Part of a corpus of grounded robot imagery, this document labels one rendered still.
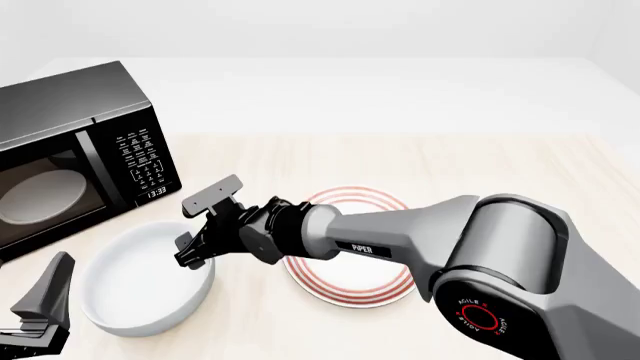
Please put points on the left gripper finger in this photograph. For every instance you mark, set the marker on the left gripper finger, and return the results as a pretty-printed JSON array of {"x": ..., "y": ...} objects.
[{"x": 52, "y": 288}]

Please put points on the black microwave oven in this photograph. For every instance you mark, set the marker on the black microwave oven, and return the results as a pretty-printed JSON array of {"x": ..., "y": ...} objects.
[{"x": 60, "y": 108}]

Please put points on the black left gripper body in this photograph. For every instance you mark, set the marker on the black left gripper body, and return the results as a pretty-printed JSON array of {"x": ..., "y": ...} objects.
[{"x": 30, "y": 337}]

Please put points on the grey and black right robot arm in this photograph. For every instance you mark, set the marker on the grey and black right robot arm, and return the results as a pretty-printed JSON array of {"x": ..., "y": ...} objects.
[{"x": 390, "y": 232}]

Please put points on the white bowl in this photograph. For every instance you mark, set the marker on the white bowl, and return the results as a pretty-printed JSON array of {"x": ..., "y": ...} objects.
[{"x": 140, "y": 288}]

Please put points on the white plate with red rings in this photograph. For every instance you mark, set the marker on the white plate with red rings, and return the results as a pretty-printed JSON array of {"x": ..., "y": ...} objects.
[{"x": 360, "y": 277}]

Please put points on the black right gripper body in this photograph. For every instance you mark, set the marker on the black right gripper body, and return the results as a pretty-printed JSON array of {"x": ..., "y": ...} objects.
[{"x": 225, "y": 228}]

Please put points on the white microwave turntable plate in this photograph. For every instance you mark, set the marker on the white microwave turntable plate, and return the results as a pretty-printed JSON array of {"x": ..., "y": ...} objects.
[{"x": 42, "y": 197}]

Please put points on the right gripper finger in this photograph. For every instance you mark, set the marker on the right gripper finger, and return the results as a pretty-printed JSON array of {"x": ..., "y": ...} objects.
[
  {"x": 195, "y": 255},
  {"x": 184, "y": 240}
]

